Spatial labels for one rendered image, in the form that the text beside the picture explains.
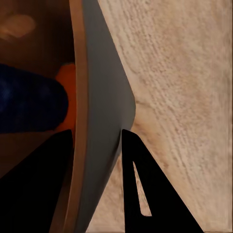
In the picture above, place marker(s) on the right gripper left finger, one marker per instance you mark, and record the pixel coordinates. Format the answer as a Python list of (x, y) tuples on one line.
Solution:
[(29, 192)]

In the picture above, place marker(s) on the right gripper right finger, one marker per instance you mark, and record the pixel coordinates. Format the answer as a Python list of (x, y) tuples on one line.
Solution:
[(169, 213)]

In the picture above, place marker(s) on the can of soda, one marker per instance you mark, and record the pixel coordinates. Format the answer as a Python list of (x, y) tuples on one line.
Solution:
[(67, 77), (29, 102)]

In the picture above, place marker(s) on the trash can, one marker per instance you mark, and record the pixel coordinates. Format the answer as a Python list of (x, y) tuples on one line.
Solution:
[(38, 36)]

